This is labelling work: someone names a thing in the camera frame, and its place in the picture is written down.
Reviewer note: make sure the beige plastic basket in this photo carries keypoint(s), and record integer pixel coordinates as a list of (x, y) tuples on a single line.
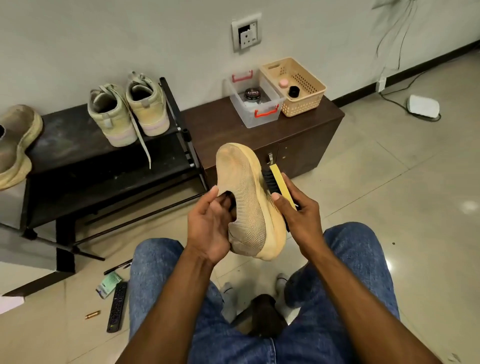
[(304, 86)]

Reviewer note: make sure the white wall socket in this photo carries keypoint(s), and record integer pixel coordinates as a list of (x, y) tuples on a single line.
[(247, 33)]

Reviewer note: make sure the clear plastic storage box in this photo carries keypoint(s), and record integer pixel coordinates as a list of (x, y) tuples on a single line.
[(259, 112)]

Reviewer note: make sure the pink round lid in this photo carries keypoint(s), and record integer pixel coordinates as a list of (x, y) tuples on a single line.
[(283, 82)]

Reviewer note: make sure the person's right leg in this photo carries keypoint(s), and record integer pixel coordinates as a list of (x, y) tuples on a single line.
[(360, 270)]

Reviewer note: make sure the person's left hand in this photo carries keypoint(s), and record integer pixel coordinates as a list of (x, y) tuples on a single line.
[(208, 229)]

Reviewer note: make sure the black orange shoe brush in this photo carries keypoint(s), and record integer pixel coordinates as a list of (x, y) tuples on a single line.
[(276, 180)]

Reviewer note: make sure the person's left forearm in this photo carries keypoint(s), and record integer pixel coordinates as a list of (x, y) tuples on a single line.
[(169, 315)]

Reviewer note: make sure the person's right hand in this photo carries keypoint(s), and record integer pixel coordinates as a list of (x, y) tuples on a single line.
[(304, 221)]

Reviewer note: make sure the black round polish tin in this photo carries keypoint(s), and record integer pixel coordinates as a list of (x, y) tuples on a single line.
[(253, 94)]

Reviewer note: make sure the white paper sheet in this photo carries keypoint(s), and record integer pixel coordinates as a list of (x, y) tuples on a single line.
[(10, 304)]

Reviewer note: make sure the small brass cylinder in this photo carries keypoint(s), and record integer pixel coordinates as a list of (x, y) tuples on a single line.
[(92, 314)]

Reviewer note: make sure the black remote control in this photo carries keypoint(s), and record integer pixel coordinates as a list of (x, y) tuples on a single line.
[(117, 306)]

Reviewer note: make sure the white router box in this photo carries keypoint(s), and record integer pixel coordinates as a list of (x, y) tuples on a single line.
[(424, 106)]

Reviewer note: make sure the small black round cap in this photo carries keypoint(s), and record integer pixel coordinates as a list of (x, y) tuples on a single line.
[(294, 91)]

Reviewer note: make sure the pale green lace-up shoe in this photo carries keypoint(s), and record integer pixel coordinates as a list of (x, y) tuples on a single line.
[(150, 109), (112, 116)]

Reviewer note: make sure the green paper packet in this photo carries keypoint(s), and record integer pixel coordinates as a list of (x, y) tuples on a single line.
[(109, 285)]

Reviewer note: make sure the black pen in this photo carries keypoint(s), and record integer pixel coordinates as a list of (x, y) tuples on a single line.
[(118, 266)]

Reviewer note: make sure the white wall plug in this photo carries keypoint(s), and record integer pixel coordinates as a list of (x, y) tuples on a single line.
[(381, 83)]

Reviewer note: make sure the dark brown wooden cabinet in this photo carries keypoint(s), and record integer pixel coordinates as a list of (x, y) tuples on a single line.
[(217, 127)]

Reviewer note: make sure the black metal shoe rack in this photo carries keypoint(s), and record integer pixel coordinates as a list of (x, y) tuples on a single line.
[(112, 169)]

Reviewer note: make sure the worn tan slip-on shoe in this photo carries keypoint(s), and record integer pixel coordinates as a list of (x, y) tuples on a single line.
[(15, 146), (251, 195)]

